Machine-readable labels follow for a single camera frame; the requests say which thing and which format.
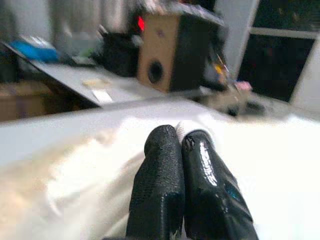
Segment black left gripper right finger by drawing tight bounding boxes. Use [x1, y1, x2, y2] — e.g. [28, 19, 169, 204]
[181, 129, 260, 240]

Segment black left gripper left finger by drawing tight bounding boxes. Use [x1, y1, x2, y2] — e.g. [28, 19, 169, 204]
[126, 124, 187, 240]

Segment white t-shirt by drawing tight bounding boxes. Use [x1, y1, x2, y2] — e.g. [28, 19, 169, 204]
[47, 109, 320, 240]

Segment white paper slip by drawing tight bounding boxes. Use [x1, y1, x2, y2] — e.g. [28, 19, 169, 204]
[91, 88, 114, 104]

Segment beige trousers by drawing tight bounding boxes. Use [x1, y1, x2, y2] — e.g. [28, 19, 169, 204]
[0, 134, 141, 240]

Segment wooden speaker box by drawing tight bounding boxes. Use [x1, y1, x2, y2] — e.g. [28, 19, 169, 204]
[136, 11, 210, 94]

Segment black bag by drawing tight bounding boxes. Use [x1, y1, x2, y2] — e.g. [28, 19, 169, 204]
[93, 31, 141, 77]

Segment dark monitor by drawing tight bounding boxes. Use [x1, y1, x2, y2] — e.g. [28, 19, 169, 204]
[237, 27, 317, 103]

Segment blue packet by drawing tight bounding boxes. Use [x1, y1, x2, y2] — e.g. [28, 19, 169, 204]
[9, 39, 59, 63]

